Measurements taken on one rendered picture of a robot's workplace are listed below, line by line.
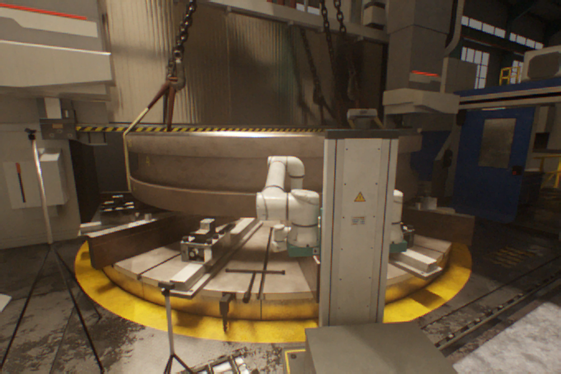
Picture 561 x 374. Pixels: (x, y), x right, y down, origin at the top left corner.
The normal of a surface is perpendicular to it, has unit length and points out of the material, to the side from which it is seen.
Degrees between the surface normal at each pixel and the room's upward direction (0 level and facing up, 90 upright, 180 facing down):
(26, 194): 90
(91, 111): 90
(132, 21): 90
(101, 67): 90
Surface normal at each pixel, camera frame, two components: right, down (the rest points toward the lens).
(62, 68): 0.47, 0.17
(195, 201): -0.33, 0.18
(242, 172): -0.13, 0.19
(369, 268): 0.10, 0.19
